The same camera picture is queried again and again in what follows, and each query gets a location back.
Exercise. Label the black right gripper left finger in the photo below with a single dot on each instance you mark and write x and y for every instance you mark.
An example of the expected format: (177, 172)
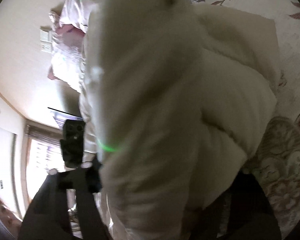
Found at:
(47, 216)

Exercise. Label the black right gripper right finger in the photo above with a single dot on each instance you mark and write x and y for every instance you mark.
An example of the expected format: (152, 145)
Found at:
(250, 215)

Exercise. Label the beige puffer down jacket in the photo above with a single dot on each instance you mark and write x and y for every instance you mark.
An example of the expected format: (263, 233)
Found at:
(179, 95)

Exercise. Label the window with blinds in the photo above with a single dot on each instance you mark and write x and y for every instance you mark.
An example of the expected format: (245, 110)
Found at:
(40, 152)

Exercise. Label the floral beige quilt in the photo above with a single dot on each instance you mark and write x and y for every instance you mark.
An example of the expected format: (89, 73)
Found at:
(280, 67)

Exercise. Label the right pink tree pillow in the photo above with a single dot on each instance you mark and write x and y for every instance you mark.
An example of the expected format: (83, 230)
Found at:
(69, 27)

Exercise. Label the white wall switch plate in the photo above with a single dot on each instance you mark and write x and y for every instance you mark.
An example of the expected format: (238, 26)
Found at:
(46, 40)

